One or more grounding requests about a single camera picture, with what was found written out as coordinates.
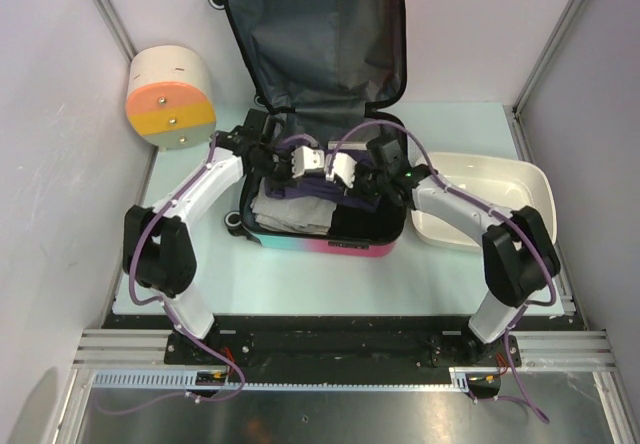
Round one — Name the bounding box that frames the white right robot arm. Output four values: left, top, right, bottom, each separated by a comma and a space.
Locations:
353, 135, 560, 365

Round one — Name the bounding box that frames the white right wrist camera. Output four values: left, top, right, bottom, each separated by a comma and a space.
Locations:
325, 152, 357, 189

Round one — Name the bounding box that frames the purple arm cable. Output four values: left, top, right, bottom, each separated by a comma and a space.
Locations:
327, 120, 561, 424
92, 131, 321, 415

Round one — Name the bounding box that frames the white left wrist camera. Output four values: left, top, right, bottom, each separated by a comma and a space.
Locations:
291, 146, 325, 179

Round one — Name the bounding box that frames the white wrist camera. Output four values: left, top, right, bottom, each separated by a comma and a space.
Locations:
291, 146, 325, 179
325, 152, 357, 189

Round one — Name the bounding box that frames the pink and teal kids suitcase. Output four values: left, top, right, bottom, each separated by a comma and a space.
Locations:
208, 0, 407, 258

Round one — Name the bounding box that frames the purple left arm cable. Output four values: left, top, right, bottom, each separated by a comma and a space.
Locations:
92, 131, 321, 415

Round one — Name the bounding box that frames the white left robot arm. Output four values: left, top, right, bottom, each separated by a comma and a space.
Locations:
122, 109, 284, 364

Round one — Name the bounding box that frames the white slotted cable duct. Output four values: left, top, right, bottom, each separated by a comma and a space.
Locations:
92, 366, 506, 393

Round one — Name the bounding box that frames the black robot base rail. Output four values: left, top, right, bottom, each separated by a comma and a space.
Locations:
101, 313, 586, 368

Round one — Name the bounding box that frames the cream and orange drawer box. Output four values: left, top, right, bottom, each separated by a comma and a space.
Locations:
125, 45, 216, 149

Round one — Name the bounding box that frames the white rectangular plastic basin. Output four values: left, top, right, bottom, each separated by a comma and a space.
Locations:
408, 150, 559, 256

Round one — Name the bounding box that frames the purple garment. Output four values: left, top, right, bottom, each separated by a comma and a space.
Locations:
263, 177, 381, 212

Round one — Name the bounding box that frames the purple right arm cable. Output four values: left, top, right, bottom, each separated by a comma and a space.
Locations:
327, 120, 561, 424

